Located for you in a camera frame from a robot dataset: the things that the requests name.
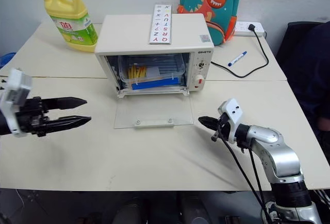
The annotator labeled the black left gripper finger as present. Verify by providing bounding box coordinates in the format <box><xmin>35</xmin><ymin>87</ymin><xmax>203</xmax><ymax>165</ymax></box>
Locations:
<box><xmin>41</xmin><ymin>96</ymin><xmax>88</xmax><ymax>111</ymax></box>
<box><xmin>45</xmin><ymin>115</ymin><xmax>92</xmax><ymax>135</ymax></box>

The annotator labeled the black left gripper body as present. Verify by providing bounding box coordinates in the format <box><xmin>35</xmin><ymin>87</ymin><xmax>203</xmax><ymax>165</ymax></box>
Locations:
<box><xmin>15</xmin><ymin>96</ymin><xmax>50</xmax><ymax>138</ymax></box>

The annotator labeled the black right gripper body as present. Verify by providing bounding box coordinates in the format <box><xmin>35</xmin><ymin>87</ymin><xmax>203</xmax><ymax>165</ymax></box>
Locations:
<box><xmin>211</xmin><ymin>112</ymin><xmax>233</xmax><ymax>143</ymax></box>

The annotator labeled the glass toaster oven door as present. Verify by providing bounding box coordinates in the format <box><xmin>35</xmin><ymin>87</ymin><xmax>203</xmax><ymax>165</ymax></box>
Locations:
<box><xmin>113</xmin><ymin>94</ymin><xmax>195</xmax><ymax>130</ymax></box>

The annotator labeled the clear plastic food container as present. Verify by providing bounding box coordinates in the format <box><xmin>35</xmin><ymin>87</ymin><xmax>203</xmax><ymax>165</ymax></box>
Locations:
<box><xmin>118</xmin><ymin>53</ymin><xmax>187</xmax><ymax>91</ymax></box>

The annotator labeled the cream white toaster oven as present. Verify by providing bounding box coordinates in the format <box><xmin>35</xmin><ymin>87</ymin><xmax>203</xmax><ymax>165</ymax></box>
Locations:
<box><xmin>94</xmin><ymin>13</ymin><xmax>216</xmax><ymax>99</ymax></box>

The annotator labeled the blue bin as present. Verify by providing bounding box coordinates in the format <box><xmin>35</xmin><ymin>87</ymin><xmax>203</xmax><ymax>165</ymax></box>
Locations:
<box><xmin>0</xmin><ymin>51</ymin><xmax>17</xmax><ymax>70</ymax></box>

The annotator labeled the blue white marker pen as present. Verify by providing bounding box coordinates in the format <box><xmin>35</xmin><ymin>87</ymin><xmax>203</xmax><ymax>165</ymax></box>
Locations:
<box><xmin>227</xmin><ymin>50</ymin><xmax>248</xmax><ymax>67</ymax></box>

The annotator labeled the yellow detergent bottle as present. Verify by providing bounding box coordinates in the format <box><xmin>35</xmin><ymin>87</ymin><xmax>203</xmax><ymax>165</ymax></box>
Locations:
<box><xmin>32</xmin><ymin>0</ymin><xmax>100</xmax><ymax>53</ymax></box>

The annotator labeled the black white sneaker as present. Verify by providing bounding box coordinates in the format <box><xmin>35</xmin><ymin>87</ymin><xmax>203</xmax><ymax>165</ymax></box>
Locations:
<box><xmin>261</xmin><ymin>200</ymin><xmax>279</xmax><ymax>222</ymax></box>

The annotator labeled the white power strip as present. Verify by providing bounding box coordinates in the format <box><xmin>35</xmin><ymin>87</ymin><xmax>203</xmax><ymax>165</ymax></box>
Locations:
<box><xmin>233</xmin><ymin>21</ymin><xmax>267</xmax><ymax>38</ymax></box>

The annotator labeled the white alphabet letter board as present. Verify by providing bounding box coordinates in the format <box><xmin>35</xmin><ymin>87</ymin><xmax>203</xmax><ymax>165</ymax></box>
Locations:
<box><xmin>149</xmin><ymin>3</ymin><xmax>172</xmax><ymax>45</ymax></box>

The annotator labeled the person in dark clothing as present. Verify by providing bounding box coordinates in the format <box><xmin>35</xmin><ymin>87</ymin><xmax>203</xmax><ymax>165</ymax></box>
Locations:
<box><xmin>296</xmin><ymin>21</ymin><xmax>330</xmax><ymax>163</ymax></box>

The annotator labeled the teal dinosaur backpack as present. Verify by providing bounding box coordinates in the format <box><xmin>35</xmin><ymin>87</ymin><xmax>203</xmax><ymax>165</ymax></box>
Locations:
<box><xmin>176</xmin><ymin>0</ymin><xmax>242</xmax><ymax>46</ymax></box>

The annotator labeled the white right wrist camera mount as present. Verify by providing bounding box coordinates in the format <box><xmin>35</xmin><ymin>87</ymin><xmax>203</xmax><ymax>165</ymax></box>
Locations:
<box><xmin>217</xmin><ymin>98</ymin><xmax>244</xmax><ymax>145</ymax></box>

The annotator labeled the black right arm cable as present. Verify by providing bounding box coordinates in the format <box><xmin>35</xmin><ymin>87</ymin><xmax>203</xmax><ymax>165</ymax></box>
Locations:
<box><xmin>218</xmin><ymin>130</ymin><xmax>272</xmax><ymax>224</ymax></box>

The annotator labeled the black power plug cable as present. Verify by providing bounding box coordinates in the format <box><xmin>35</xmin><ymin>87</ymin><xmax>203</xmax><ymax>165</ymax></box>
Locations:
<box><xmin>210</xmin><ymin>23</ymin><xmax>270</xmax><ymax>79</ymax></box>

